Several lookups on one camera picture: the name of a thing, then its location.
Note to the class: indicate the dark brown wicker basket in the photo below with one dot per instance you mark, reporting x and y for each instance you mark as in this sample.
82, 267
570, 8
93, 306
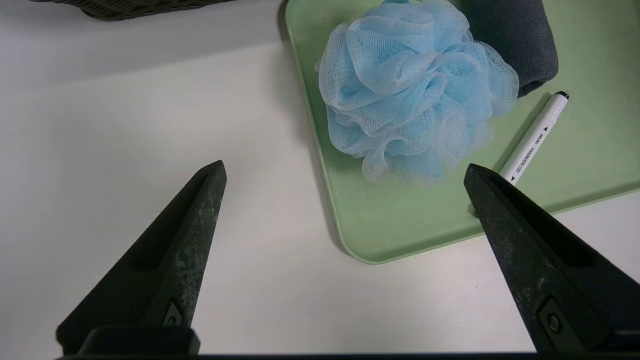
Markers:
130, 7

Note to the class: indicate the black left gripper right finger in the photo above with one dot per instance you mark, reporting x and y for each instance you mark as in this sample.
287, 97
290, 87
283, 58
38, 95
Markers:
550, 275

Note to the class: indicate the dark grey towel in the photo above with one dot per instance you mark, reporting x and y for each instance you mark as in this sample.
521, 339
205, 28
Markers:
515, 40

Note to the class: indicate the light blue mesh bath sponge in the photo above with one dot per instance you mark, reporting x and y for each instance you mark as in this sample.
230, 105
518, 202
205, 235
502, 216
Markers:
410, 95

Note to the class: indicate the light green plastic tray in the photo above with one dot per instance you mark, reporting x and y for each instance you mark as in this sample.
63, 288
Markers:
590, 150

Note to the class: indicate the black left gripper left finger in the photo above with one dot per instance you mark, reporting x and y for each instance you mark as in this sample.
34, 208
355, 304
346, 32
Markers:
175, 270

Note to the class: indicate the white marker pen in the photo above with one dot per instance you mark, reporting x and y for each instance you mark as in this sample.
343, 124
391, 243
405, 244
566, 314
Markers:
537, 135

